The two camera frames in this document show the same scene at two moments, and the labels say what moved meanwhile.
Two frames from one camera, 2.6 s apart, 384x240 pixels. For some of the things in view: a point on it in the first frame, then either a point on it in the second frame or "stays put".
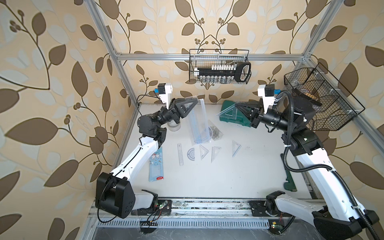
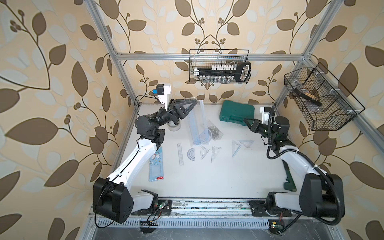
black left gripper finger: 185,105 stays put
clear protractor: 188,154 stays put
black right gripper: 256,115 → 255,126
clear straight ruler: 180,154 stays put
